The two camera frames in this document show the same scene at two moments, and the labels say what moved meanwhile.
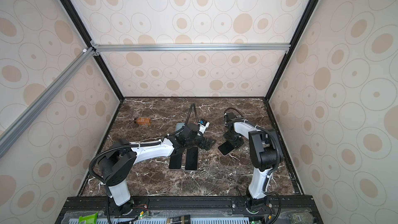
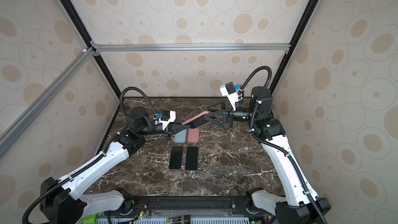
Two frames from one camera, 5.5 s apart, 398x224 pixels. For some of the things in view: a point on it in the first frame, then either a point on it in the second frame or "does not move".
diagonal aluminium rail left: (10, 136) does not move
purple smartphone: (191, 158) does not move
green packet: (88, 219) does not move
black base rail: (239, 207) does not move
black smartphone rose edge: (225, 148) -> (197, 121)
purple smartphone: (175, 161) does not move
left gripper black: (209, 146) -> (171, 128)
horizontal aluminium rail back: (255, 47) does not move
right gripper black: (239, 143) -> (221, 114)
